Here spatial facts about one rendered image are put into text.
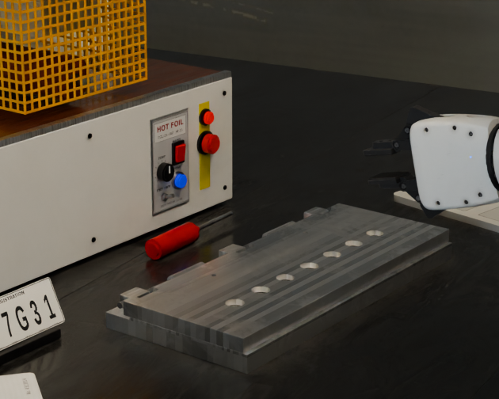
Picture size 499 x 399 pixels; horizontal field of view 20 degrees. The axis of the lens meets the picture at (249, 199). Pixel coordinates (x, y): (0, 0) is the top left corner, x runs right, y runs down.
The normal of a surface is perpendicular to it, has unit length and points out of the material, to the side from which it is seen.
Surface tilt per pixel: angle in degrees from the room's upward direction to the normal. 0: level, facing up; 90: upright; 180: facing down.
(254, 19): 90
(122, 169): 90
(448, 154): 90
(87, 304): 0
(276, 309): 0
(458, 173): 90
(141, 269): 0
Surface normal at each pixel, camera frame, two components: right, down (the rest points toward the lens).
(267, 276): 0.00, -0.95
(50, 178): 0.79, 0.19
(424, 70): -0.49, 0.28
